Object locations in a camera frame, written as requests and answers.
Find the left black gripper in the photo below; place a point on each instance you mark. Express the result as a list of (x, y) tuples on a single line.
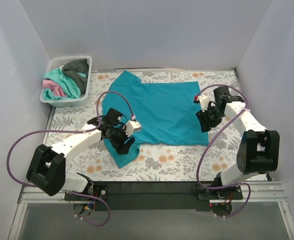
[(122, 141)]

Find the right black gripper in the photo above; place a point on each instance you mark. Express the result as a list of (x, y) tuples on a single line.
[(207, 117)]

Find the teal t shirt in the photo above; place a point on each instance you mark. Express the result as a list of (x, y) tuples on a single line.
[(165, 111)]

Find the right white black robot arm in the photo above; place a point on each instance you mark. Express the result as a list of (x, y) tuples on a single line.
[(258, 151)]

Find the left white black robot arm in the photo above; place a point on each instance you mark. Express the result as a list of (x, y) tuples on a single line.
[(47, 169)]

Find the floral patterned table mat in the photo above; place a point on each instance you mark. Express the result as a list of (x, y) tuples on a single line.
[(157, 162)]

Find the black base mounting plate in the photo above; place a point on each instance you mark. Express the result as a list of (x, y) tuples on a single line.
[(161, 195)]

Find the mint green shirt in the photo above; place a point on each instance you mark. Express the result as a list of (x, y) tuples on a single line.
[(67, 84)]

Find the pink shirt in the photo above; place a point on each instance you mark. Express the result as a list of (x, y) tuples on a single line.
[(53, 88)]

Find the dark grey shirt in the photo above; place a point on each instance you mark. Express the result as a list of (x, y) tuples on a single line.
[(78, 71)]

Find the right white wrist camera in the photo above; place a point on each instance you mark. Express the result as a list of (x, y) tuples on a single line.
[(203, 101)]

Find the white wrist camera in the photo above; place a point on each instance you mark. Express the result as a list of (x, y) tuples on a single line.
[(131, 127), (203, 101)]

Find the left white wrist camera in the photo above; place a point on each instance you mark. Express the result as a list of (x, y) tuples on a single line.
[(131, 127)]

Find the aluminium frame rail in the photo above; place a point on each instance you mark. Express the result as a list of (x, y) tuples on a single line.
[(261, 191)]

